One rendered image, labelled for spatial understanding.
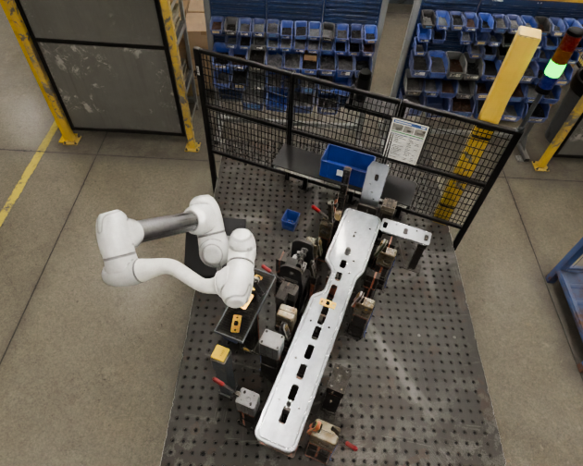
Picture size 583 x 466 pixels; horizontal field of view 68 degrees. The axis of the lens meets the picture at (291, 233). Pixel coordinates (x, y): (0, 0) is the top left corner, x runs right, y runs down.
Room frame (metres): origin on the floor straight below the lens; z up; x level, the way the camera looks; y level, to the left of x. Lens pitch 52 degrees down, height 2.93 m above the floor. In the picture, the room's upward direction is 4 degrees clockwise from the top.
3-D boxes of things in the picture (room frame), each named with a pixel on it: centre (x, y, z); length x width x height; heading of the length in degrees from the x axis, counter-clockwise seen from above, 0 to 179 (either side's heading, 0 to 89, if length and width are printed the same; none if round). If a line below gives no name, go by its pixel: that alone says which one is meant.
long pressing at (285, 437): (1.06, -0.21, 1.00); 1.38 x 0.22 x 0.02; 162
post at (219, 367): (0.72, 0.27, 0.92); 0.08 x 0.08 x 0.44; 72
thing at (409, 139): (2.02, -0.62, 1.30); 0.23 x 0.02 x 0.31; 72
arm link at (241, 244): (0.96, 0.18, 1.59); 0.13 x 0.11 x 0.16; 1
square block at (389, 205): (1.74, -0.56, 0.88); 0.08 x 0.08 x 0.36; 72
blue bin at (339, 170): (2.00, -0.31, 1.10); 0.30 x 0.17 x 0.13; 72
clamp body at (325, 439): (0.47, -0.20, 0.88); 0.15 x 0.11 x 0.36; 72
